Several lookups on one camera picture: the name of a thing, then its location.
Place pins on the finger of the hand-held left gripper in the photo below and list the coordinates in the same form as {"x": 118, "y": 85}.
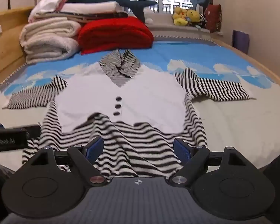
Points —
{"x": 33, "y": 130}

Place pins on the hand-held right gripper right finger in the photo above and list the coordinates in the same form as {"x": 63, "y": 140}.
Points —
{"x": 182, "y": 150}

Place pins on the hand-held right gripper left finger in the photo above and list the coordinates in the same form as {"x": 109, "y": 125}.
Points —
{"x": 95, "y": 148}

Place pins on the striped white small shirt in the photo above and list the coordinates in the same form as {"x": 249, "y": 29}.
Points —
{"x": 130, "y": 93}

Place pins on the cream folded blanket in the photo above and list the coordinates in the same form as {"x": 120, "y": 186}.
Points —
{"x": 49, "y": 37}

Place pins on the blue cream printed bed mat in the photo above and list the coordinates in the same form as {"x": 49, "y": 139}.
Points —
{"x": 165, "y": 51}

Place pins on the red folded blanket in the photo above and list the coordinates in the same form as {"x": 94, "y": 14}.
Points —
{"x": 116, "y": 32}

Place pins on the white window seat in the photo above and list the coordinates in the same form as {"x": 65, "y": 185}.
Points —
{"x": 163, "y": 30}

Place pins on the purple box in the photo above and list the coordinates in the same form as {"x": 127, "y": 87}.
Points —
{"x": 240, "y": 42}

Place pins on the pink white folded cloth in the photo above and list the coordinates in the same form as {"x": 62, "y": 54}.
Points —
{"x": 51, "y": 2}

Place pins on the brown striped folded blanket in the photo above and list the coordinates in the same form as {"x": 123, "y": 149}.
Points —
{"x": 98, "y": 16}

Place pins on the zebra striped plush toy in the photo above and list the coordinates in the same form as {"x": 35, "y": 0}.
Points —
{"x": 202, "y": 21}

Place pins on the yellow plush toy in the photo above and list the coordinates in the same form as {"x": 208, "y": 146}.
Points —
{"x": 180, "y": 16}
{"x": 194, "y": 15}

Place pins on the red cushion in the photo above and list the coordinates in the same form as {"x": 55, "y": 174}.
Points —
{"x": 213, "y": 18}

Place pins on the white folded quilt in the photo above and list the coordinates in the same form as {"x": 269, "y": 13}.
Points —
{"x": 91, "y": 7}

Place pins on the teal shark plush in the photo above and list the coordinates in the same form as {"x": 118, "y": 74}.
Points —
{"x": 130, "y": 4}

